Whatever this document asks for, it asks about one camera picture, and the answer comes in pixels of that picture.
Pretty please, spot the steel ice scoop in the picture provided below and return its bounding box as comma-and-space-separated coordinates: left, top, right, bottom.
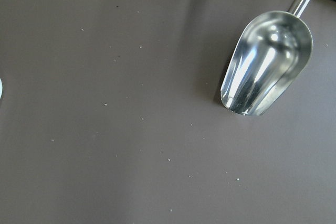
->
220, 0, 313, 116

